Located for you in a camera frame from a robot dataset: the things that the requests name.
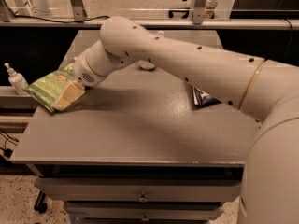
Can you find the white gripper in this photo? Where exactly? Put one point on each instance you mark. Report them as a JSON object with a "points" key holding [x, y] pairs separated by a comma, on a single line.
{"points": [[82, 70]]}

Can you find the green jalapeno chip bag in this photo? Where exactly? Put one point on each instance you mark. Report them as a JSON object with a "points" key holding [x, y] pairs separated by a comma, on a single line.
{"points": [[47, 88]]}

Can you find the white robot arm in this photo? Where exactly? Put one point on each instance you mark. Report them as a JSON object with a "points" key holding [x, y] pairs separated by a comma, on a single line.
{"points": [[263, 89]]}

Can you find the blue chip bag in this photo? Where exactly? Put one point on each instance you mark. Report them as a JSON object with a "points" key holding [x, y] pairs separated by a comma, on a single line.
{"points": [[202, 99]]}

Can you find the white pump dispenser bottle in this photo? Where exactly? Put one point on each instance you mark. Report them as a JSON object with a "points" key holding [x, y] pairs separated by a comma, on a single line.
{"points": [[17, 80]]}

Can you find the white plastic water bottle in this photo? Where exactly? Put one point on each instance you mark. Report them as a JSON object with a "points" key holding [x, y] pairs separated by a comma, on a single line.
{"points": [[149, 66]]}

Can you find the grey drawer cabinet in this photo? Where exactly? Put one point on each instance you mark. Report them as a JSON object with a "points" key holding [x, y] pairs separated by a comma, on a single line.
{"points": [[143, 195]]}

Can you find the metal frame rail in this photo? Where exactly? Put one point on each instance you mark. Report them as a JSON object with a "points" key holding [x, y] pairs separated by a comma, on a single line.
{"points": [[155, 14]]}

